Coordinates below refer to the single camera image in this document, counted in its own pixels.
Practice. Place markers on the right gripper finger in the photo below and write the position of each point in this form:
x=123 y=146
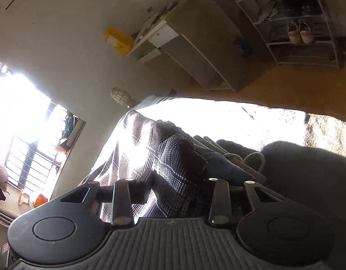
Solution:
x=141 y=188

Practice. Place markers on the window security bars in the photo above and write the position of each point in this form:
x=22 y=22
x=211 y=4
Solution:
x=32 y=156

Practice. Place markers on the metal shoe rack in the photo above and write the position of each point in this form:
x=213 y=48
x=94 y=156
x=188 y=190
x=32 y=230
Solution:
x=270 y=19

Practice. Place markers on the white low shelf unit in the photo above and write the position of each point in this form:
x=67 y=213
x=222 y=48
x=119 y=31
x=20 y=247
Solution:
x=199 y=36

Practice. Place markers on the white sneakers pair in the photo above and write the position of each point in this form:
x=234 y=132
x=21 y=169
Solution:
x=300 y=32

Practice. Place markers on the folded clothes stack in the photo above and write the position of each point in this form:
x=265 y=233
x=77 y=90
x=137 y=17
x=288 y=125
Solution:
x=222 y=164

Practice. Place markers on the dark cloth in box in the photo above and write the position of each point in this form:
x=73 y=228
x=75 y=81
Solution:
x=73 y=127

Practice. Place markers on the dark plaid flannel pants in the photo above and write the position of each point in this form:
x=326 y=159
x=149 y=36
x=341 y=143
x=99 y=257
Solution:
x=179 y=188

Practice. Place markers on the yellow box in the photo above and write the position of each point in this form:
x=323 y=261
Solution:
x=118 y=40

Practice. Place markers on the grey curtain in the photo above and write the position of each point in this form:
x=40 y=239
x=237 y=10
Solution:
x=7 y=216

